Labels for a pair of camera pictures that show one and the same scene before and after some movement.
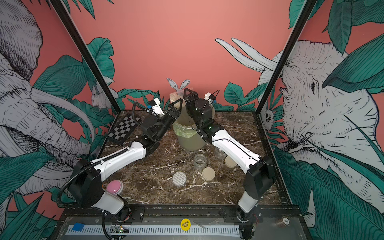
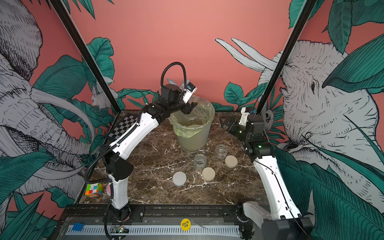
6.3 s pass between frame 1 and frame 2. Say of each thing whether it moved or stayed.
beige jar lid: stayed
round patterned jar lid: stayed
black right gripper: moved
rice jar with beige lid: stayed
